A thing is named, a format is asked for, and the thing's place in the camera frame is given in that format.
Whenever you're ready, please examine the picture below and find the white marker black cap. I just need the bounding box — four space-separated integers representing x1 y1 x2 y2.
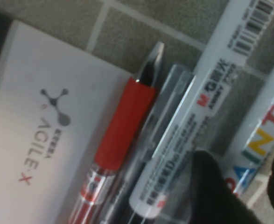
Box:
118 0 274 224

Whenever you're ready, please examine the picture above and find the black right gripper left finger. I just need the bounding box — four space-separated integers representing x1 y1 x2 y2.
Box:
188 150 261 224

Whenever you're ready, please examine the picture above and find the grey checked tablecloth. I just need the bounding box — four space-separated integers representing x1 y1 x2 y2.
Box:
0 0 274 224

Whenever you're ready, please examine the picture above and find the white paint marker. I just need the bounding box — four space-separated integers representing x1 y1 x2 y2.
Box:
223 49 274 199

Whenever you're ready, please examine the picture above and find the red gel pen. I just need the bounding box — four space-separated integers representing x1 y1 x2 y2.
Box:
66 41 165 224

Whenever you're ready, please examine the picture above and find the white AgileX brochure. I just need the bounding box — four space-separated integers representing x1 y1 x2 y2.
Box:
0 20 134 224

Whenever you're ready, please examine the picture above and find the clear grey pen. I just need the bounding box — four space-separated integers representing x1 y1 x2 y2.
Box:
99 64 197 224

